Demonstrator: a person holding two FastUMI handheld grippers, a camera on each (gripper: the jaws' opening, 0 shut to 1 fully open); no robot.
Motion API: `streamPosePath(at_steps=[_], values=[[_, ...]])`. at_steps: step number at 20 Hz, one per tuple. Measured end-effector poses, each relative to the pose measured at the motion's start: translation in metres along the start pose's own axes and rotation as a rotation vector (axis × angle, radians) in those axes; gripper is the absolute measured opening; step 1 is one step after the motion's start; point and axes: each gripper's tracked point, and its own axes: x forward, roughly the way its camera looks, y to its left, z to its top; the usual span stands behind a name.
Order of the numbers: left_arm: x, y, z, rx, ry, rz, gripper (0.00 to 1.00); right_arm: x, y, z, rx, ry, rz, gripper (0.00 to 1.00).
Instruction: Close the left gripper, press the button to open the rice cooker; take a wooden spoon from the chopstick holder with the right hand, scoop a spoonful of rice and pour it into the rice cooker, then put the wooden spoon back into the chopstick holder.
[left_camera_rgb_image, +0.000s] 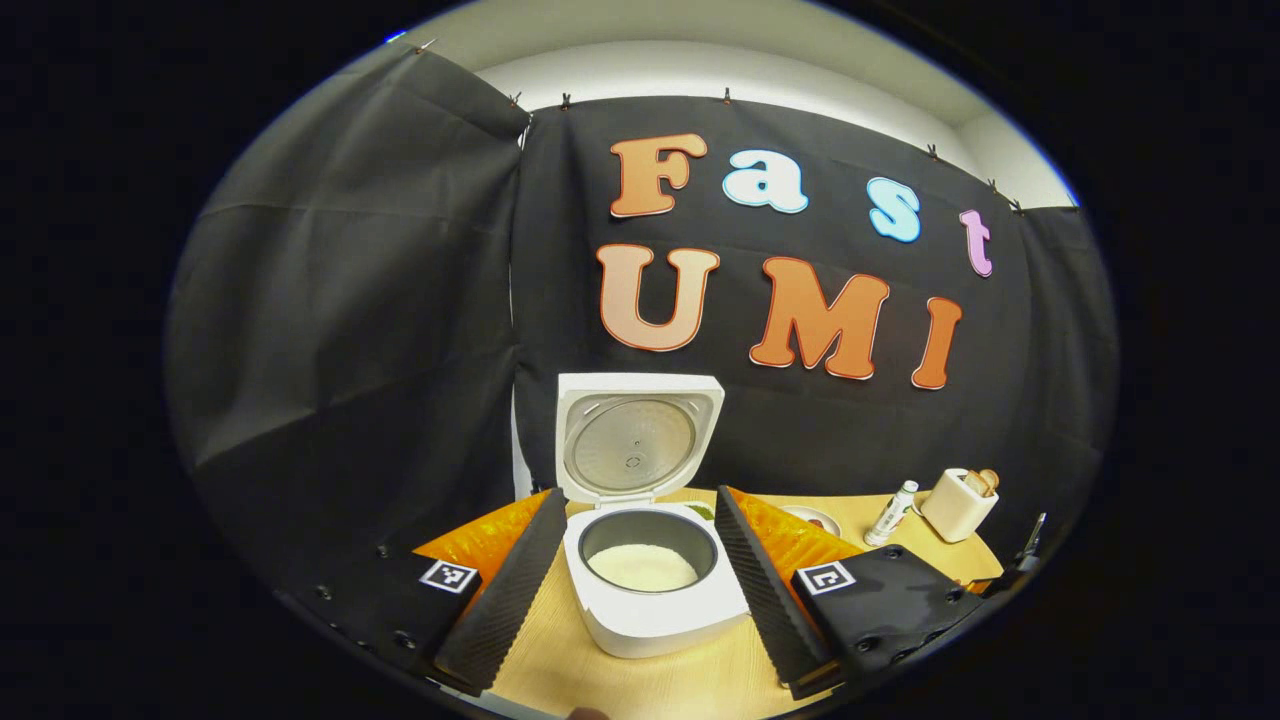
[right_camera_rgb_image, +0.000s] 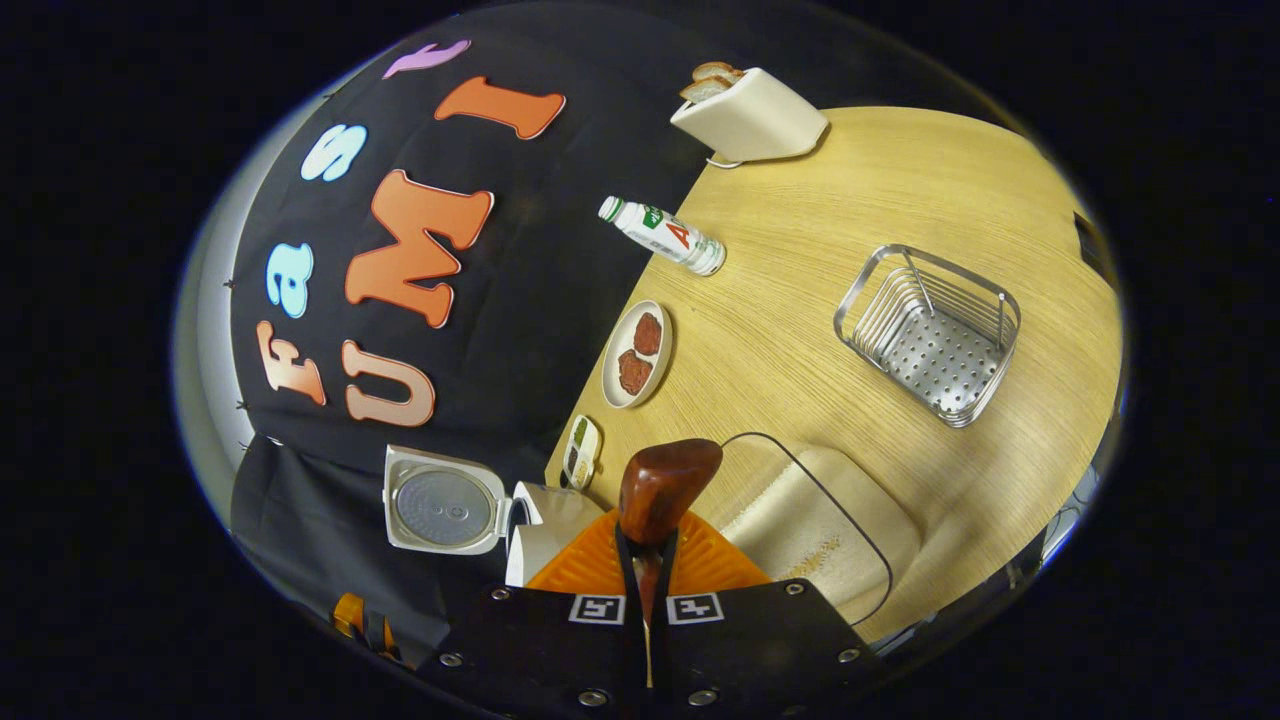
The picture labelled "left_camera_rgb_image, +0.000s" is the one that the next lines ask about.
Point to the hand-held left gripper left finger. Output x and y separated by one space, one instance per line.
510 600

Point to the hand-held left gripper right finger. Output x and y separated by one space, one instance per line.
765 600

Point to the white rice cooker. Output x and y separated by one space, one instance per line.
650 625

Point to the white rice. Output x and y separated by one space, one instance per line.
642 568

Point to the white round plate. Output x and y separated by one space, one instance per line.
830 516

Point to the small divided grain dish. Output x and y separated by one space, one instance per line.
700 510

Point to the white green drink bottle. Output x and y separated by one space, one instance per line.
890 515

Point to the cream toaster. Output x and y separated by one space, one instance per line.
955 510

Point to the toast bread slice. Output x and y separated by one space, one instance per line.
990 480
974 487

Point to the black backdrop cloth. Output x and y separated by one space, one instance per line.
400 300

